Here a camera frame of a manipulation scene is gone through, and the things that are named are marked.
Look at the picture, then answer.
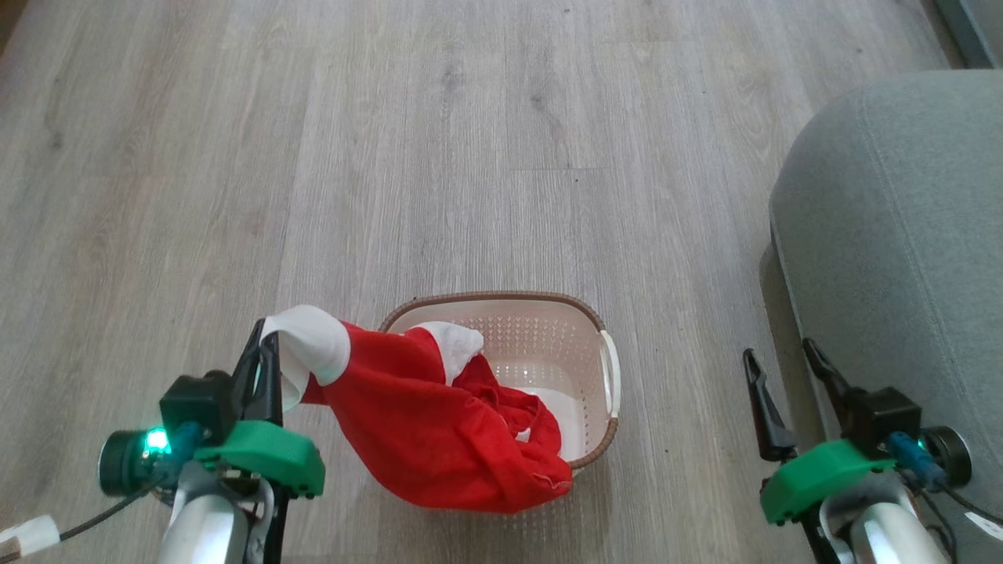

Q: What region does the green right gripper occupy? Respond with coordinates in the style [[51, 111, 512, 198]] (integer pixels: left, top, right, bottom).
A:
[[742, 338, 896, 526]]

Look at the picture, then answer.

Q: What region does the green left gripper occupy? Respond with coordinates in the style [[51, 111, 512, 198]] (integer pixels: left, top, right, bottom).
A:
[[193, 318, 326, 499]]

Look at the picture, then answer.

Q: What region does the red and white garment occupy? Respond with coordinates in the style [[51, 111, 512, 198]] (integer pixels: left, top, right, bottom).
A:
[[261, 304, 575, 515]]

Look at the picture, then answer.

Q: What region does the cream laundry basket brown rim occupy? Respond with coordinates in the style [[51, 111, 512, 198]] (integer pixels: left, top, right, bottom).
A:
[[378, 291, 622, 472]]

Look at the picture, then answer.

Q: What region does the grey fabric sofa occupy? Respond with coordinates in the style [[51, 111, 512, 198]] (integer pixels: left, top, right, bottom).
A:
[[758, 69, 1003, 564]]

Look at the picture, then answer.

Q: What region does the dark grey baseboard strip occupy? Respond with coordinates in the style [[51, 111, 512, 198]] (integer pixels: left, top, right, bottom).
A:
[[931, 0, 1003, 71]]

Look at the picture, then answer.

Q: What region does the dark brown furniture edge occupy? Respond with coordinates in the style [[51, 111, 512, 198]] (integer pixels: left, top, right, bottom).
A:
[[0, 0, 29, 54]]

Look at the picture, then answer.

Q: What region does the blue right camera connector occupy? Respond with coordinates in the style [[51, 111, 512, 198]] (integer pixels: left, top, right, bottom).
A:
[[887, 430, 947, 488]]

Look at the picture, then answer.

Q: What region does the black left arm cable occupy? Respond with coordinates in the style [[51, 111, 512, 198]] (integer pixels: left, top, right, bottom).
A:
[[56, 474, 169, 543]]

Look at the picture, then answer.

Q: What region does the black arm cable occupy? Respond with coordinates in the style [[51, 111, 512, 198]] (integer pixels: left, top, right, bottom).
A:
[[56, 474, 169, 543], [936, 479, 1003, 527]]

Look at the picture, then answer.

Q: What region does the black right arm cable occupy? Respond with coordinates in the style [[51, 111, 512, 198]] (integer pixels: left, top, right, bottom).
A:
[[936, 479, 1003, 527]]

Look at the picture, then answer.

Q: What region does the white printed cable label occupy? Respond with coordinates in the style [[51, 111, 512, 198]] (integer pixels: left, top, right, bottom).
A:
[[964, 510, 1003, 543]]

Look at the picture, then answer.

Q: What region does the white tape cable tag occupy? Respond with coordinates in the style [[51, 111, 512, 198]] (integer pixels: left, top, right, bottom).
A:
[[0, 514, 61, 559]]

